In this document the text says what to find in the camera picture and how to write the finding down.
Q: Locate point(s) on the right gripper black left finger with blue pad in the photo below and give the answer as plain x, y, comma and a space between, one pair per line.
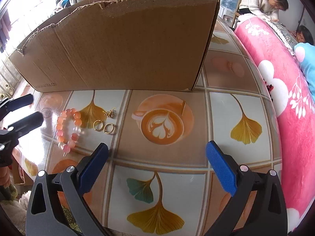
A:
45, 215

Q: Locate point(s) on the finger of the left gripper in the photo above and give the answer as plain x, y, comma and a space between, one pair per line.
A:
25, 125
8, 105

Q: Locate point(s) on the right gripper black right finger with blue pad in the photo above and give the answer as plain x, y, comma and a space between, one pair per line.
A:
268, 214

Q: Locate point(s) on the small gold bow charm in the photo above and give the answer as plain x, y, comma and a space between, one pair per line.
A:
110, 113

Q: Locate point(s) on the operator left hand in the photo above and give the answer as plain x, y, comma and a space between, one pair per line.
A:
5, 180

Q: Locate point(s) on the white fluffy robe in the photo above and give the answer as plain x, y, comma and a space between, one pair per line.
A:
17, 211

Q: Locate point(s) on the green fuzzy collar with button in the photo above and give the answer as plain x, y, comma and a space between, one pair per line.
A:
9, 193

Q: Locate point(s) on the pink floral blanket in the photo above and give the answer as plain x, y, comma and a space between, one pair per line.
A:
294, 108

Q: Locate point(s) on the patterned ginkgo coffee tablecloth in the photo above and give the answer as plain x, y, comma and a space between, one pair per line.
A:
157, 180

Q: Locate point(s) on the hanging clothes by window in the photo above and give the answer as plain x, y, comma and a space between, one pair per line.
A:
61, 4

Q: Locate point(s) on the brown cardboard box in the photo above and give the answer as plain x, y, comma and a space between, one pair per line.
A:
119, 44

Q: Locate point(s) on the seated child dark hair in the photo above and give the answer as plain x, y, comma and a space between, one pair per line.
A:
303, 35

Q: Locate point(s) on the wooden chair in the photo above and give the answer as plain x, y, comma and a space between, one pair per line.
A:
236, 15

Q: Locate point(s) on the water dispenser with bottle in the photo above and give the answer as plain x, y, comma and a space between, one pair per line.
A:
227, 11

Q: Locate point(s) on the woman in white sweater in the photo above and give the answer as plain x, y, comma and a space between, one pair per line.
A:
267, 10

